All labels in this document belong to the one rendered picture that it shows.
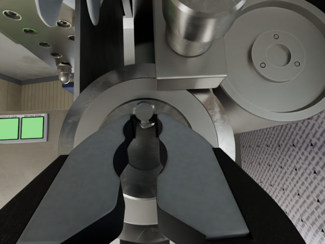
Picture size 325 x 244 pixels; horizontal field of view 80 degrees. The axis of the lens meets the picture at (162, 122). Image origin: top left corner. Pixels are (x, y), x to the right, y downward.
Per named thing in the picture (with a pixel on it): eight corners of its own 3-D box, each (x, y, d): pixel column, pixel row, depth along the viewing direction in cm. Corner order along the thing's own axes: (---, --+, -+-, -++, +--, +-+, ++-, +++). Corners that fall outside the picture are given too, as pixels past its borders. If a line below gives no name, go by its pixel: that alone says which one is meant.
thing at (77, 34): (81, -80, 20) (79, 99, 17) (123, 44, 43) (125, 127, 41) (76, -80, 20) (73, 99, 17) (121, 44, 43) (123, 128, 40)
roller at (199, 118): (213, 74, 16) (225, 221, 15) (180, 119, 42) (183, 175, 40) (73, 79, 16) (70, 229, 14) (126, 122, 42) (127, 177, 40)
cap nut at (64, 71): (68, 63, 49) (68, 81, 48) (74, 69, 52) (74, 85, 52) (53, 64, 49) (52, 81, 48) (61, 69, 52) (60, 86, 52)
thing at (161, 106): (87, 198, 14) (98, 94, 15) (96, 191, 16) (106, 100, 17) (194, 204, 14) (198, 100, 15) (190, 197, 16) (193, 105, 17)
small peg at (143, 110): (151, 97, 12) (158, 119, 12) (153, 107, 15) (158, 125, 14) (129, 104, 12) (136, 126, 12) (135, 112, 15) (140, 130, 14)
